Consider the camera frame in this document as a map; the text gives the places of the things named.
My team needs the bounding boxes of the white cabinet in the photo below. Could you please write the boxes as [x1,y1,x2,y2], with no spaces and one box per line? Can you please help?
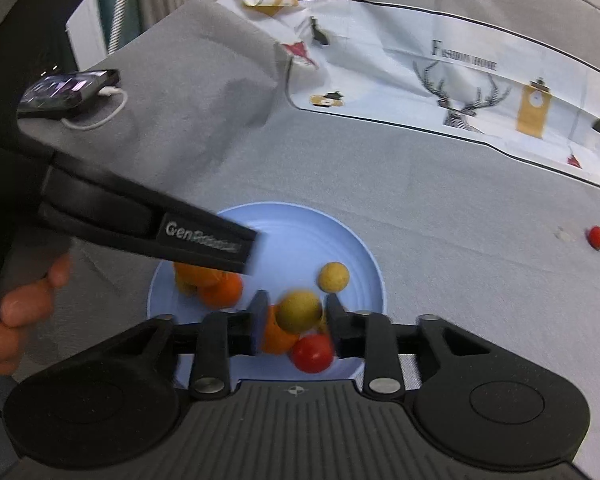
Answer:
[65,0,112,73]

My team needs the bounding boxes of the black smartphone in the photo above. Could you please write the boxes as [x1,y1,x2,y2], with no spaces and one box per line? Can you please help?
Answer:
[17,70,122,122]

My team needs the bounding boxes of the light blue plate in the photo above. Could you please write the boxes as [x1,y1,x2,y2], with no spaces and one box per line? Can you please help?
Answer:
[147,202,387,396]

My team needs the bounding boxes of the white charging cable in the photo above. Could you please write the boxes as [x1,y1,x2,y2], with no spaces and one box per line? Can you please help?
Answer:
[61,86,129,132]

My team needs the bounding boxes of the yellow round fruit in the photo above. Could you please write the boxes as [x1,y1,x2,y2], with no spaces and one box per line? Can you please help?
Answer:
[316,262,351,293]
[276,290,324,334]

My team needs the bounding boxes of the grey cloth cover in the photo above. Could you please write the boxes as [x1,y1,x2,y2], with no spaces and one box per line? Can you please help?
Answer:
[0,0,600,480]

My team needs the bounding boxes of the person's left hand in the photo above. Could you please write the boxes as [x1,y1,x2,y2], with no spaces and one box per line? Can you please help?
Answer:
[0,252,74,376]

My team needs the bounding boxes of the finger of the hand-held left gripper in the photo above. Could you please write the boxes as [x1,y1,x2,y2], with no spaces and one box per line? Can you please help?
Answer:
[40,152,262,277]

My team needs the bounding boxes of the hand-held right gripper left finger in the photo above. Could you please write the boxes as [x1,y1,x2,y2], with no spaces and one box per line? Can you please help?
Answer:
[87,290,271,401]

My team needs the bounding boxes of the orange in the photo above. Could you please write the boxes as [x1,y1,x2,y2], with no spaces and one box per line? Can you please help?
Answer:
[260,305,301,355]
[172,261,226,291]
[197,274,244,310]

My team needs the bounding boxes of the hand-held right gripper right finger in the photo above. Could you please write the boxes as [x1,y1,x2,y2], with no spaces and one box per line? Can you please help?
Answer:
[326,294,521,398]

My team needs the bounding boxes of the white printed cloth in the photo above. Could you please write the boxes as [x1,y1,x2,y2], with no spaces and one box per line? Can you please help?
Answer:
[215,0,600,193]

